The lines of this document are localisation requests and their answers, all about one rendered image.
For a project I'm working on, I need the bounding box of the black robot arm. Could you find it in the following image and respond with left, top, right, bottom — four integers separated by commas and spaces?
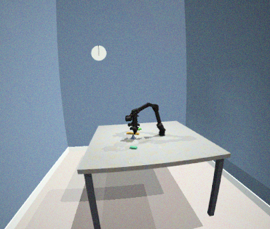
125, 103, 165, 136

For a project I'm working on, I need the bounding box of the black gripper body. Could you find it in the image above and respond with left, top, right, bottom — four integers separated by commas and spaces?
130, 121, 140, 130

